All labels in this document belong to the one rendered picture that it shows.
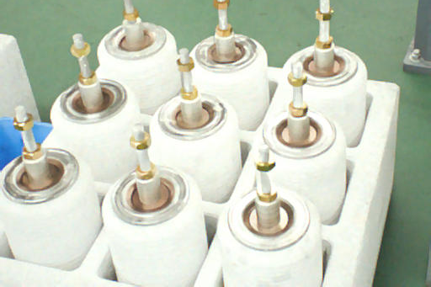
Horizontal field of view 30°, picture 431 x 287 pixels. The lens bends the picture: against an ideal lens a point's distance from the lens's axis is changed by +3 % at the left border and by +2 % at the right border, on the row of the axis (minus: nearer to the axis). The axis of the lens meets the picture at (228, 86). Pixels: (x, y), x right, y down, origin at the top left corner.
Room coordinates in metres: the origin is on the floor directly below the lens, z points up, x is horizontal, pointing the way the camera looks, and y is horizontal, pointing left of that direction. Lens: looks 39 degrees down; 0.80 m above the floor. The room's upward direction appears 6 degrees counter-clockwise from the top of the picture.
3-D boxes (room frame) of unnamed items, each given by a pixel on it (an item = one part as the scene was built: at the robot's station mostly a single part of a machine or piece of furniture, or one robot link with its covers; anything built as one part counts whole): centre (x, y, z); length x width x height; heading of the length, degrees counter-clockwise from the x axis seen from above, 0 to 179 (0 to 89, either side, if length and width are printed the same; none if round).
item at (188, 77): (0.64, 0.04, 0.30); 0.01 x 0.01 x 0.08; 73
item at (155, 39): (0.80, 0.11, 0.25); 0.08 x 0.08 x 0.01
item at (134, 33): (0.80, 0.11, 0.26); 0.02 x 0.02 x 0.03
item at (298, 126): (0.60, -0.07, 0.26); 0.02 x 0.02 x 0.03
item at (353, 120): (0.71, -0.11, 0.16); 0.10 x 0.10 x 0.18
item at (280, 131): (0.60, -0.07, 0.25); 0.08 x 0.08 x 0.01
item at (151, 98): (0.80, 0.11, 0.16); 0.10 x 0.10 x 0.18
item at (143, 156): (0.53, 0.08, 0.30); 0.01 x 0.01 x 0.08; 72
